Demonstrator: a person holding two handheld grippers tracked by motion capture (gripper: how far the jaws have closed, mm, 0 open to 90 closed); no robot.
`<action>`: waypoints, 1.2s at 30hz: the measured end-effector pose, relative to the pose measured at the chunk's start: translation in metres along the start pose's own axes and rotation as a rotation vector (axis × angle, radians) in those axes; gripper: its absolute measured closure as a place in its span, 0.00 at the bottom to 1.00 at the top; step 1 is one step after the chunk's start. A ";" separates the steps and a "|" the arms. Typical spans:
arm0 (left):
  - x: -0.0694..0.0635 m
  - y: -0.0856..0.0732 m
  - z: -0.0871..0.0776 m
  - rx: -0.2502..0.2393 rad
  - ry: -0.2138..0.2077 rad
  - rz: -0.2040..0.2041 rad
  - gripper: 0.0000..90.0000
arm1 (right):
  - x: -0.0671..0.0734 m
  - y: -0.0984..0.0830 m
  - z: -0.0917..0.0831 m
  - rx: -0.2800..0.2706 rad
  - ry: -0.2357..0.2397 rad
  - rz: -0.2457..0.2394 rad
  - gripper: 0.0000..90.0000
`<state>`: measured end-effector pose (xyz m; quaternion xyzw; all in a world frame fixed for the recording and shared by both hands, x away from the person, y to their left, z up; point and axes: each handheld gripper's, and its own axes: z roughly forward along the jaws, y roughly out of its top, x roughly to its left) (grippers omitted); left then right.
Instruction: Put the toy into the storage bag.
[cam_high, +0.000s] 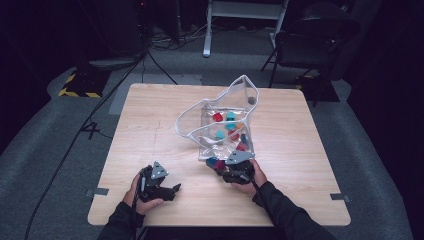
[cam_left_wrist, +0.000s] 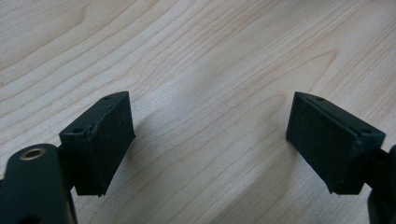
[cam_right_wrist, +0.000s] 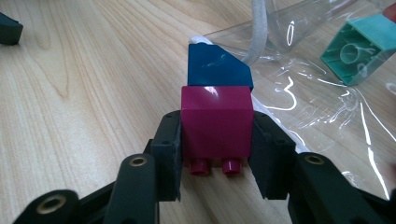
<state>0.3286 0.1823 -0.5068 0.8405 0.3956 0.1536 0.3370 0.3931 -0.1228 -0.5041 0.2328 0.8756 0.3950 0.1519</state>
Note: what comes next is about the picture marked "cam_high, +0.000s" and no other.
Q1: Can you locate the clear plastic bag white trim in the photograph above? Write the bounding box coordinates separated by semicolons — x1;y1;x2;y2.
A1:
174;74;260;162

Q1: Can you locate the grey tape piece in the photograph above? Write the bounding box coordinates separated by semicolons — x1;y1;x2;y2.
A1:
84;187;110;198
329;192;352;203

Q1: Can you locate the black chair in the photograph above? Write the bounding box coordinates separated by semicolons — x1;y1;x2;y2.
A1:
260;1;362;89

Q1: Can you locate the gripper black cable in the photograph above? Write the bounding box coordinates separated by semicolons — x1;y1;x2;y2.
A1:
233;169;278;228
130;176;148;240

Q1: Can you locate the black base yellow striped edge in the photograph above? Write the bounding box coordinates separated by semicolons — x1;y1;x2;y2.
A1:
294;73;340;103
58;68;111;99

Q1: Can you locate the black equipment stand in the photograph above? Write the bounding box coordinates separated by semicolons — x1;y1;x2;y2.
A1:
74;0;149;71

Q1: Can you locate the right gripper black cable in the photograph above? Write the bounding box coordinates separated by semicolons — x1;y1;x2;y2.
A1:
233;169;278;228

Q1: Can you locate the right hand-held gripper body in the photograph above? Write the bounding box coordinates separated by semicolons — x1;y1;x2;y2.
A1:
222;150;256;185

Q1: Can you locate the thick black floor cable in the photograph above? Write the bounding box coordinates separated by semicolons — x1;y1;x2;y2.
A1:
23;49;149;240

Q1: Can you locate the person's right hand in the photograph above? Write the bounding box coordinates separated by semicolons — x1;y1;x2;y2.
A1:
231;159;269;198

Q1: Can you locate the white desk frame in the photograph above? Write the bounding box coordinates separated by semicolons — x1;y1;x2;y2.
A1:
202;0;290;58

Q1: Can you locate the tangle of floor cables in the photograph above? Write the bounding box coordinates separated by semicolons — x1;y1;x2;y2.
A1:
148;24;214;51

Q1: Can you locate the person's left hand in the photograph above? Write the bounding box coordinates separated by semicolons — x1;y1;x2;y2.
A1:
122;173;164;215

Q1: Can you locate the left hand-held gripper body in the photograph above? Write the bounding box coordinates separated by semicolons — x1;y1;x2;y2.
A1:
138;161;170;203

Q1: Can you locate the thin black floor cable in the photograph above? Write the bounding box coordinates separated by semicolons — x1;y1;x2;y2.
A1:
146;49;179;85

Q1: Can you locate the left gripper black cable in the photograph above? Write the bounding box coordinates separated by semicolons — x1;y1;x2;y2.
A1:
130;176;148;240

